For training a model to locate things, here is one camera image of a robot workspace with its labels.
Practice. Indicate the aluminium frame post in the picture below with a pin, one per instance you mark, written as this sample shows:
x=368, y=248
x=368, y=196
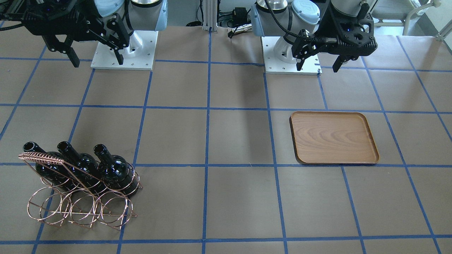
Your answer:
x=210, y=15

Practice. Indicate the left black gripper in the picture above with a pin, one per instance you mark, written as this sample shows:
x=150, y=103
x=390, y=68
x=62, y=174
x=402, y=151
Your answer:
x=325, y=29

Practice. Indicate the black power adapter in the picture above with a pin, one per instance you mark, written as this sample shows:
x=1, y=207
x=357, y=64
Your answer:
x=239, y=16

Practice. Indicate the dark wine bottle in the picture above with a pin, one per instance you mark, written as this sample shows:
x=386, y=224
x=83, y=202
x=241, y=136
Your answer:
x=55, y=174
x=86, y=170
x=116, y=173

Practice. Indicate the wooden tray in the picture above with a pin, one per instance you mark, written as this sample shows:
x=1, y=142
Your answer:
x=333, y=137

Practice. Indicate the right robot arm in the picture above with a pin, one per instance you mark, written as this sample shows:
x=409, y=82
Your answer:
x=140, y=15

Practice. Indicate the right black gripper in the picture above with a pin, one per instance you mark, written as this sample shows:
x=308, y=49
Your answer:
x=92, y=22

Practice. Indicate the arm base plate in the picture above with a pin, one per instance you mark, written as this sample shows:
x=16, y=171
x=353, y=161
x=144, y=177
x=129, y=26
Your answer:
x=278, y=58
x=138, y=56

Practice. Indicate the copper wire bottle basket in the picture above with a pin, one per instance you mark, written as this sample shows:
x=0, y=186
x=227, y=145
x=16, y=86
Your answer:
x=49, y=205

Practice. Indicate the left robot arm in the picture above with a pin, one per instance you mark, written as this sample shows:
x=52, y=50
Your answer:
x=293, y=31

